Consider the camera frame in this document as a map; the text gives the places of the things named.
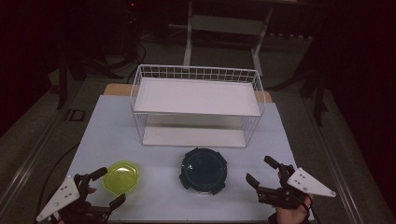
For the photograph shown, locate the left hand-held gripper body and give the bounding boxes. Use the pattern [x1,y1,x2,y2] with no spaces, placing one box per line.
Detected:
[35,173,113,224]

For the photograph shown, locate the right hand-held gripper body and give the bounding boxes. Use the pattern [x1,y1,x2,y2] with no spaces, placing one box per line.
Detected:
[255,162,338,210]

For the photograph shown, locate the green lidded plastic container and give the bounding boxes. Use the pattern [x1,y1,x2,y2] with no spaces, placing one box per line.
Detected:
[102,160,140,197]

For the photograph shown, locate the person's right hand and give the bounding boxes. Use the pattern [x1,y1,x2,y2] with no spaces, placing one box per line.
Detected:
[275,195,313,224]

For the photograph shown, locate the white table mat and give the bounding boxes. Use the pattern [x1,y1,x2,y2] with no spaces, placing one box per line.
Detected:
[66,94,316,222]

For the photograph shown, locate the dark blue lidded container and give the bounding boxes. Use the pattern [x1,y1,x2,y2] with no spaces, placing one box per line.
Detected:
[178,147,228,196]

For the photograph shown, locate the black floor outlet box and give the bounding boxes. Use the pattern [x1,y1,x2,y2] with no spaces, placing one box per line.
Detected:
[64,108,87,122]

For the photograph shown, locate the black tripod stand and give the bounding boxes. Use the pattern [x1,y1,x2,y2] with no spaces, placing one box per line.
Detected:
[55,46,125,110]
[267,40,330,127]

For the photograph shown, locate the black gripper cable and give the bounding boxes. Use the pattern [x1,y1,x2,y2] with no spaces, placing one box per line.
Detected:
[298,194,316,224]

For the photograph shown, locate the black floor cable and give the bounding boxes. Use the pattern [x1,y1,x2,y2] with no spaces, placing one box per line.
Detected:
[36,142,80,218]

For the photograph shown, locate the white wire shelf rack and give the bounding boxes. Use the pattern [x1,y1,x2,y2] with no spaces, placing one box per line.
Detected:
[130,63,266,148]

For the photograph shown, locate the white metal desk frame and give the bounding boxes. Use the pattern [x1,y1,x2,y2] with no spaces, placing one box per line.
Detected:
[182,0,275,77]

